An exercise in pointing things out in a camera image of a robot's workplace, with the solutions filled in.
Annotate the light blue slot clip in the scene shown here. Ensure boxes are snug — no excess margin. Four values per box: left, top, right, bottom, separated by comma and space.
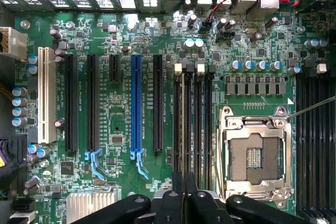
130, 148, 150, 180
84, 148, 107, 183

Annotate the silver CPU socket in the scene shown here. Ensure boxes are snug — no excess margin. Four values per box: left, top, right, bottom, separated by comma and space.
217, 105, 295, 209

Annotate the silver finned heatsink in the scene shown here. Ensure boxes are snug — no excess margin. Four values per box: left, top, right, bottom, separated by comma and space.
66, 191, 118, 224

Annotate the long black expansion slot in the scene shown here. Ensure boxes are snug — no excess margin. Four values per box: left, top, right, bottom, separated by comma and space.
87, 54, 100, 153
65, 54, 79, 153
153, 54, 164, 153

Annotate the blue expansion slot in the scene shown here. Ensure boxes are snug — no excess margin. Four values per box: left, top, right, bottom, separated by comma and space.
130, 53, 144, 154

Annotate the short black expansion slot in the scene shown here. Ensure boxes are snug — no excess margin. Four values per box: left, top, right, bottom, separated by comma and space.
109, 54, 121, 83

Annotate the thin metal locking lever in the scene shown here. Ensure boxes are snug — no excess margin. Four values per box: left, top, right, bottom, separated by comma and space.
287, 95, 336, 119

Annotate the white expansion slot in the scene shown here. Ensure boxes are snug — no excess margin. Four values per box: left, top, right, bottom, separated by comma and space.
37, 46, 57, 145

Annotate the green motherboard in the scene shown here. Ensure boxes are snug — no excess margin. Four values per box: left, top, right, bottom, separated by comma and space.
14, 0, 336, 224

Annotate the white power connector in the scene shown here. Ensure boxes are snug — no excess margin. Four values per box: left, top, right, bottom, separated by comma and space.
0, 26, 28, 62

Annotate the red black twisted wire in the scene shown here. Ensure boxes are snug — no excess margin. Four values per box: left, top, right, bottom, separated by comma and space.
201, 0, 300, 32

